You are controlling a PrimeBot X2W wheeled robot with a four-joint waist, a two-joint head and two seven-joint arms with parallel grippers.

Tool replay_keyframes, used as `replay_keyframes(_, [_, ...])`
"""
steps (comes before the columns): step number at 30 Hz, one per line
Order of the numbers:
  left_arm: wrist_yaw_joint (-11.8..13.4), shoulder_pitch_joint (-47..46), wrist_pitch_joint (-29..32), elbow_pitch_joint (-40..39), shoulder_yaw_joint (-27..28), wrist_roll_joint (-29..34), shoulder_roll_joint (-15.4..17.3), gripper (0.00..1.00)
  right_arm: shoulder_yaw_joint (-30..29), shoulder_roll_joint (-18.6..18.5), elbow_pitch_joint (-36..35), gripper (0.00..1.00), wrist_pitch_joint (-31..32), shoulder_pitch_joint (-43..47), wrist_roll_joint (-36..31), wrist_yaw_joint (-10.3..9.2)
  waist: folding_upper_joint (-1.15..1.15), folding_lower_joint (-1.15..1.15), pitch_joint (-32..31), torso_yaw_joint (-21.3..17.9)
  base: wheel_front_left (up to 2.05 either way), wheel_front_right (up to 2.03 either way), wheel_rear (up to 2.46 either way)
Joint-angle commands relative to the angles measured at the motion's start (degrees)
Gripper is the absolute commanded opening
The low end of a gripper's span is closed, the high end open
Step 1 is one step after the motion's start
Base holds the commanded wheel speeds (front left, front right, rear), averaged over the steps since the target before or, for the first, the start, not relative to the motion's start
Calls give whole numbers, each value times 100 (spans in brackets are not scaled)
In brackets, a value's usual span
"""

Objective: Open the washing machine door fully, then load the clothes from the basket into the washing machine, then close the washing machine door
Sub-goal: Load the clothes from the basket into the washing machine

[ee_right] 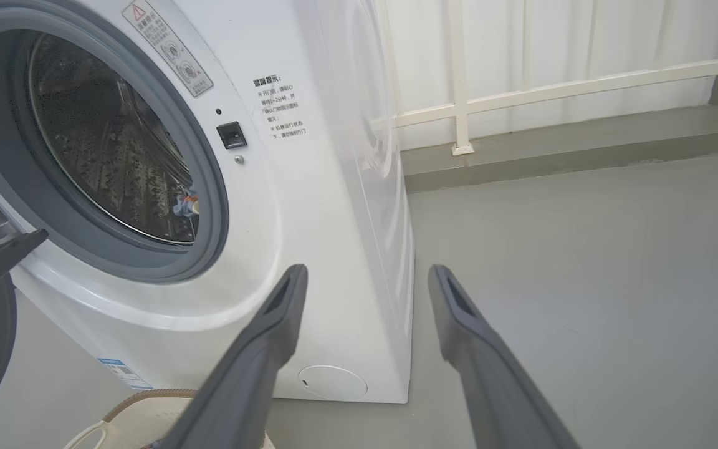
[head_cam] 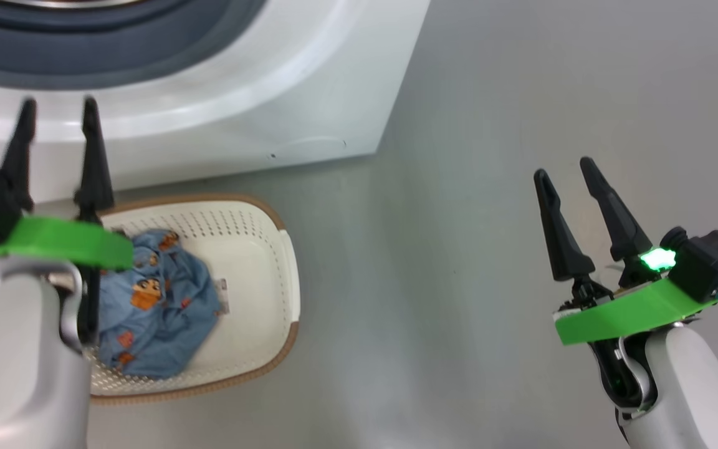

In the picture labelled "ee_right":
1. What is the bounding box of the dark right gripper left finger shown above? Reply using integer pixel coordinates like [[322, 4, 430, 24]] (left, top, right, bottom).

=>
[[159, 264, 309, 449]]

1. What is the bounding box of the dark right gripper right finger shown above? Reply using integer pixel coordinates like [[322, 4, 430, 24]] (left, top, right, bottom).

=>
[[428, 264, 582, 449]]

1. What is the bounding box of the blue cartoon print garment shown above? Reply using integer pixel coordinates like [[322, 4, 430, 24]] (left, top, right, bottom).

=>
[[174, 189, 201, 217]]

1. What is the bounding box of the cream laundry basket brown rim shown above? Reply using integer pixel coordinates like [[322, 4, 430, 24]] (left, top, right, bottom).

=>
[[62, 389, 276, 449]]

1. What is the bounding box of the white front-load washing machine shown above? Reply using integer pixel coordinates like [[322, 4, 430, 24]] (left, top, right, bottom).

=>
[[0, 0, 415, 405]]

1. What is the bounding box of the black door lock socket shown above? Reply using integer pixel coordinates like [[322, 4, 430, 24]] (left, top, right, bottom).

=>
[[216, 121, 249, 150]]

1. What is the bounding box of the round white filter cover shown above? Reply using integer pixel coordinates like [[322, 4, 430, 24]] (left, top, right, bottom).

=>
[[297, 364, 369, 402]]

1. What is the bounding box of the blue white energy label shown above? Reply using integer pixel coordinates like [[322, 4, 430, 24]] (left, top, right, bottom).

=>
[[97, 357, 155, 392]]

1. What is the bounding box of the steel washer drum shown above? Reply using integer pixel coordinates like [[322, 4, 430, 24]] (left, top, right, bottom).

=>
[[27, 31, 199, 246]]

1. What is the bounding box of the small printed text label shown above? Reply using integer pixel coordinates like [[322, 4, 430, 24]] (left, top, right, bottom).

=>
[[251, 74, 308, 142]]

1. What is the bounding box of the grey warning label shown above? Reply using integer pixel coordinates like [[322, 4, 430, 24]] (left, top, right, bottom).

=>
[[122, 0, 214, 99]]

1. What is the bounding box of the white metal railing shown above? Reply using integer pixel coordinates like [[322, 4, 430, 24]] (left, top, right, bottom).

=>
[[374, 0, 718, 157]]

